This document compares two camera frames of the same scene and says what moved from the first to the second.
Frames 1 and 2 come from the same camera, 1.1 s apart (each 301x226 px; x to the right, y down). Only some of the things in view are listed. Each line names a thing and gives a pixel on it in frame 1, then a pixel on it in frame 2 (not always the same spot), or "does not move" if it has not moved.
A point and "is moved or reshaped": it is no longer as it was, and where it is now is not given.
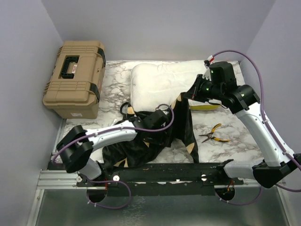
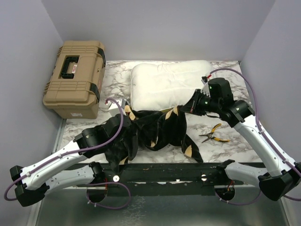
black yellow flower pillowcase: x=139 y=151 is moved or reshaped
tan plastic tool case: x=73 y=87 does not move
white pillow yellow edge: x=153 y=84 does not move
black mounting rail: x=182 y=180 does not move
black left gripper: x=162 y=125 → x=128 y=135
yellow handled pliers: x=209 y=134 does not move
